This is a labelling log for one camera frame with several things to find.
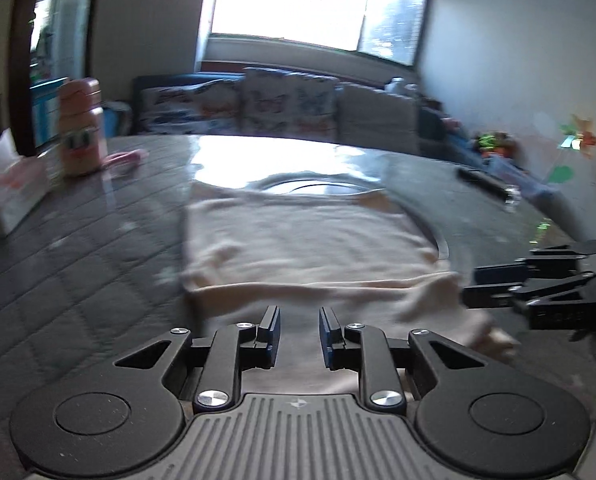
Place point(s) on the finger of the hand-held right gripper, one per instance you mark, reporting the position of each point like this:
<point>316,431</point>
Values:
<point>488,297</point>
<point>500,274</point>

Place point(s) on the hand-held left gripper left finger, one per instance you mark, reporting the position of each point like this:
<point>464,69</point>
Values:
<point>274,332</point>

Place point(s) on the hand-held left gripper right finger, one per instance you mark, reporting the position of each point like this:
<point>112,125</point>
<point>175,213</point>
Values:
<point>326,335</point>

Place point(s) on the beige shirt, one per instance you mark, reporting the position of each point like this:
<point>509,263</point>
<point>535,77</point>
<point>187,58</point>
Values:
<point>303,240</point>

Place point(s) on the black remote control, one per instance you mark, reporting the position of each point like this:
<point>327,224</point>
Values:
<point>483,182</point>

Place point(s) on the green toy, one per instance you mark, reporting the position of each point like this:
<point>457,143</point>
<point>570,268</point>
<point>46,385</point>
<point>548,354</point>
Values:
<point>493,142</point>

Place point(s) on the glass turntable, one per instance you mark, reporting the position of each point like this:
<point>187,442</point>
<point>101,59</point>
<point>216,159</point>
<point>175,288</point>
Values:
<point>323,187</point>

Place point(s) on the colourful pinwheel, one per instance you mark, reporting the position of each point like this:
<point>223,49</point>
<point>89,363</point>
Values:
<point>578,137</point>

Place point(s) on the plain grey cushion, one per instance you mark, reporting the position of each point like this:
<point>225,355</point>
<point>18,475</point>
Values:
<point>378,117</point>

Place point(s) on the butterfly print cushion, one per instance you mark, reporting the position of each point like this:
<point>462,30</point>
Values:
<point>192,107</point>
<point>288,102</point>

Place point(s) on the dark blue sofa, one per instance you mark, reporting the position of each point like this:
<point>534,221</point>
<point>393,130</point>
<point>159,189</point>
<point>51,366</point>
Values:
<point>177,80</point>

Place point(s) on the pink bottle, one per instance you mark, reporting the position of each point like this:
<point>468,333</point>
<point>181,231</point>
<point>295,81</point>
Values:
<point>81,130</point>

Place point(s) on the white tissue box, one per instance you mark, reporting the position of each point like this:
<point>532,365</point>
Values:
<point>10,192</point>

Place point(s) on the blue cabinet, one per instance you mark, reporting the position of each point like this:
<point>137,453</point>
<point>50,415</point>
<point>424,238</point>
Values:
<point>45,110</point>

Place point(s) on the window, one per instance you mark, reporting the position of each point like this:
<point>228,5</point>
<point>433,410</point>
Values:
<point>288,0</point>

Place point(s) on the dark wooden door frame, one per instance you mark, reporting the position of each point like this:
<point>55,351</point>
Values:
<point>22,60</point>

